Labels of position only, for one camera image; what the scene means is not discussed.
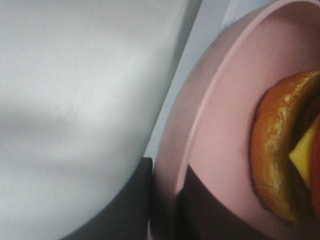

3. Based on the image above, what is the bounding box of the burger with lettuce and cheese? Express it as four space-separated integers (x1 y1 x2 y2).
249 70 320 224

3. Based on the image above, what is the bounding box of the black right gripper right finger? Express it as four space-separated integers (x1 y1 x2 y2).
175 166 260 240

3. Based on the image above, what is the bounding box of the pink round plate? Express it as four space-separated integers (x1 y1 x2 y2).
150 0 320 240

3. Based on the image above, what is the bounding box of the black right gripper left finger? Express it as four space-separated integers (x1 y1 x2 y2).
63 157 153 240

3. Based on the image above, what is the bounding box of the white microwave oven body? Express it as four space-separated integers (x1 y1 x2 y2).
144 0 241 161

